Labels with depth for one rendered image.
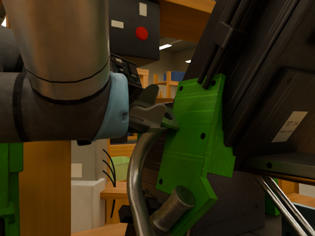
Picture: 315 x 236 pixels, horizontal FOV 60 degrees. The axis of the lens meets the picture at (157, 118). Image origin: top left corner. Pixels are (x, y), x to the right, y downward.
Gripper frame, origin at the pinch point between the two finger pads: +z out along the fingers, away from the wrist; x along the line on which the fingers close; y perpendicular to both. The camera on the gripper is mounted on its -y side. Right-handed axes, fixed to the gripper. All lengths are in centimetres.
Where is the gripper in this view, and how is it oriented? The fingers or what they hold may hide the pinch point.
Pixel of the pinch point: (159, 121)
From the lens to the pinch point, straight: 50.5
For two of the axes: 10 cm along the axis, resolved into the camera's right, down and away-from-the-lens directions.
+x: -2.2, -6.7, 7.1
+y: 5.4, -6.9, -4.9
